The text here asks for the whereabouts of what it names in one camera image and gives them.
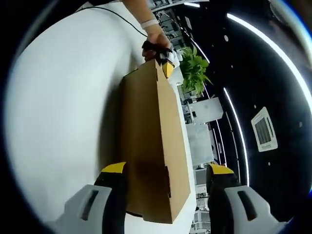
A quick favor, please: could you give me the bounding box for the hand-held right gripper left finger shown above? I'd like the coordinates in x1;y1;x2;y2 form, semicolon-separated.
48;161;127;234

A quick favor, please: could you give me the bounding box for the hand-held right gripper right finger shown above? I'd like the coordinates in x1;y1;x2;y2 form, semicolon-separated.
206;163;288;234

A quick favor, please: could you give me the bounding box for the brown cardboard shoe box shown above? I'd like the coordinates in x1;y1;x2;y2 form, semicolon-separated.
119;59;192;224

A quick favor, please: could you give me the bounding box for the person's left hand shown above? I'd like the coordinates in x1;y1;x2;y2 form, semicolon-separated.
143;32;173;61

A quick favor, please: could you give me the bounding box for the green plant in white pot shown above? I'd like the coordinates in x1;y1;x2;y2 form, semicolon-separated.
170;45;213;96

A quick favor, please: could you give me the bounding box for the curved ceiling light strip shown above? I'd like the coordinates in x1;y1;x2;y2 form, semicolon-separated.
223;87;250;187

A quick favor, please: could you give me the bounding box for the straight ceiling light strip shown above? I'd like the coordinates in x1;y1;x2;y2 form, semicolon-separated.
226;12;312;98

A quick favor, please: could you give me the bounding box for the frosted partition panel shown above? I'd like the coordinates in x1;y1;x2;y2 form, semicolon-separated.
187;123;212;163

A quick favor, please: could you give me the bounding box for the ceiling air conditioner vent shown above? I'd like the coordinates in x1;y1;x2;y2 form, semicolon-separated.
251;106;279;153

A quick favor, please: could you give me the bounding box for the black cable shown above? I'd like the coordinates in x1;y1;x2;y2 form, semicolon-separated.
80;6;149;38

